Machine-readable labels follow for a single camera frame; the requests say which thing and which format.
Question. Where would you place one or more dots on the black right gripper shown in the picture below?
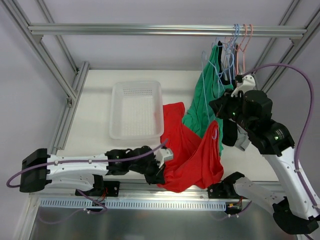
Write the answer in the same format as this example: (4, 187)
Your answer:
(222, 107)

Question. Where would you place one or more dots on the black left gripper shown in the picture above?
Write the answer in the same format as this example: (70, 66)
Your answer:
(155, 170)

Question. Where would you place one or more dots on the red tank top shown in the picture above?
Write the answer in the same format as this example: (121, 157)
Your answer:
(196, 160)

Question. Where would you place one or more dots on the light blue wire hanger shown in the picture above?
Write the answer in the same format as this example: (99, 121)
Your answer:
(210, 83)

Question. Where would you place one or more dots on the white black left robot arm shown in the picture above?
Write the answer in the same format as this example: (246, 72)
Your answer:
(41, 170)

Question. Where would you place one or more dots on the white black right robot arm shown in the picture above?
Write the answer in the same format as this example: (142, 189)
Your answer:
(298, 211)

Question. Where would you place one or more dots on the black tank top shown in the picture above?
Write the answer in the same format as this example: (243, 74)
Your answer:
(230, 129)

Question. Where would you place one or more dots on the green tank top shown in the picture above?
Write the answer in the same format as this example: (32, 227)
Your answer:
(194, 118)

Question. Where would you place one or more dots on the grey tank top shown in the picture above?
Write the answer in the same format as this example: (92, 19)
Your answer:
(242, 141)

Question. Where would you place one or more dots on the white plastic perforated basket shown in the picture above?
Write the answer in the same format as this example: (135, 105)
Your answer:
(136, 111)

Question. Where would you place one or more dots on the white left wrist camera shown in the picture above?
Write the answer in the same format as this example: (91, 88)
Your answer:
(163, 155)

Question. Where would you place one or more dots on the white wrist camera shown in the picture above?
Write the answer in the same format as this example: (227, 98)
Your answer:
(163, 155)
(244, 83)

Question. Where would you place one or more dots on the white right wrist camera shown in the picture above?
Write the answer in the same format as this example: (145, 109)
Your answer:
(244, 83)

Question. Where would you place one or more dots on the pink wire hanger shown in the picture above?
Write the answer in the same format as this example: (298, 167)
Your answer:
(242, 47)

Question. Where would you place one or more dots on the white slotted cable duct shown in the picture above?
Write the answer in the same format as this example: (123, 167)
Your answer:
(136, 204)

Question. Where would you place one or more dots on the aluminium frame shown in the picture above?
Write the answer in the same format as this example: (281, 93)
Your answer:
(34, 33)

